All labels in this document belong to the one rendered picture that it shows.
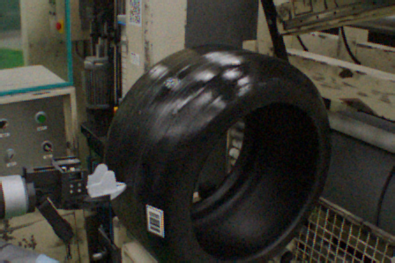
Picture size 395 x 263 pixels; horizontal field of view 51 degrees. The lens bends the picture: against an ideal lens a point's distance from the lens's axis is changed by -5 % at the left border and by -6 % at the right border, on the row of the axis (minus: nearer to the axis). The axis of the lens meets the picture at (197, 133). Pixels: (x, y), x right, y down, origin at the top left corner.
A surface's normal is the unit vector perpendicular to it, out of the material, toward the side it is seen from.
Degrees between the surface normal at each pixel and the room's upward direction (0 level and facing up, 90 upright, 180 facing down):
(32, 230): 90
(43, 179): 91
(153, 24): 90
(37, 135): 90
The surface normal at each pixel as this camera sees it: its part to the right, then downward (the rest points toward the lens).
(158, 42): 0.57, 0.31
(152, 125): -0.66, -0.37
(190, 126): -0.06, -0.15
